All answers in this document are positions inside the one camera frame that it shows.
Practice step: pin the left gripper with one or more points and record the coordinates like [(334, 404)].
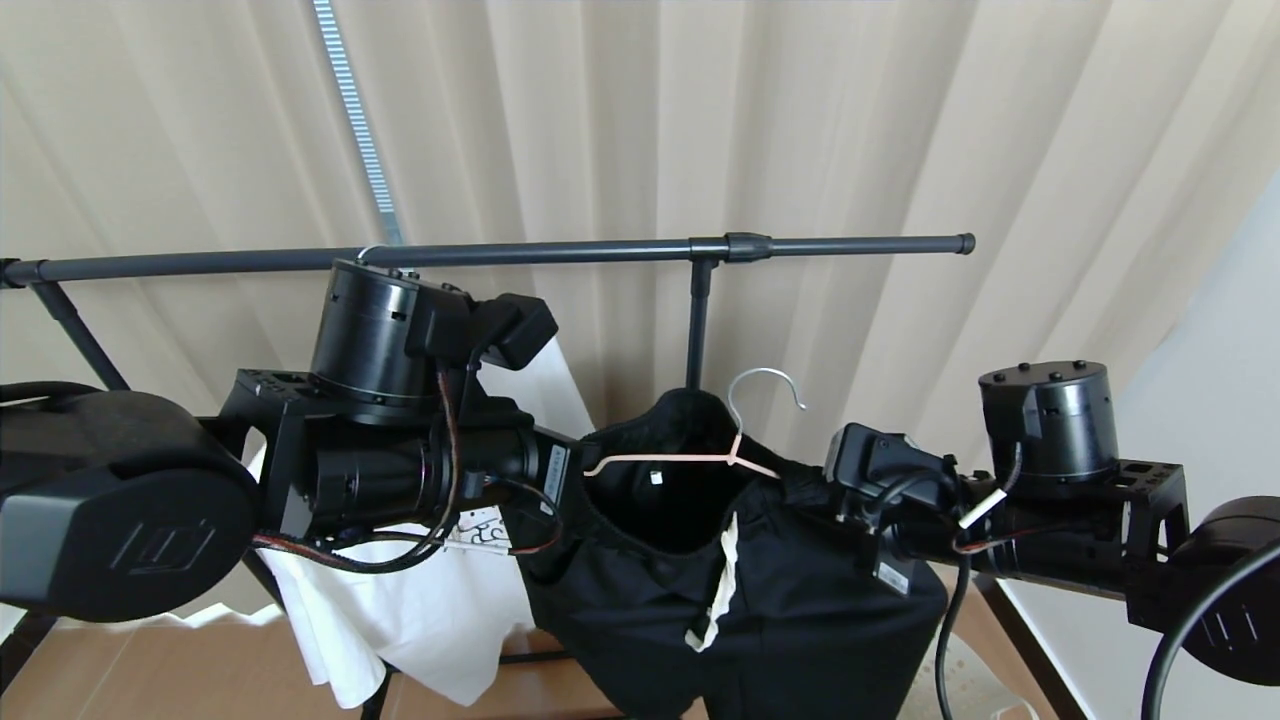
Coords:
[(500, 465)]

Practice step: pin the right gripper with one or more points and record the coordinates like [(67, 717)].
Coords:
[(940, 545)]

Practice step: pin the black shorts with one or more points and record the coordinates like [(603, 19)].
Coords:
[(800, 620)]

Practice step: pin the pink clothes hanger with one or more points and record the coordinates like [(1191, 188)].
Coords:
[(736, 452), (366, 252)]

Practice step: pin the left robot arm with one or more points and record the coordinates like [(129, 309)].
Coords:
[(120, 500)]

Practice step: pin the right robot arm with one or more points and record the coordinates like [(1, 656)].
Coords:
[(1050, 420)]

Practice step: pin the white laundry basket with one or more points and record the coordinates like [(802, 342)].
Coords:
[(985, 690)]

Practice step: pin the black clothes rack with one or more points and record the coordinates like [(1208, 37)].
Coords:
[(850, 245)]

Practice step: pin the white printed t-shirt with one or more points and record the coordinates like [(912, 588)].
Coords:
[(420, 610)]

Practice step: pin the beige curtain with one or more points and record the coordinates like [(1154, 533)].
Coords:
[(800, 120)]

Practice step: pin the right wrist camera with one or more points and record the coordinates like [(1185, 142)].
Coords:
[(870, 460)]

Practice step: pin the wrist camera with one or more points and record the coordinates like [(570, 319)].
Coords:
[(515, 330), (870, 460)]

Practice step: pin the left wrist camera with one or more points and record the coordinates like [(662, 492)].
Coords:
[(515, 330)]

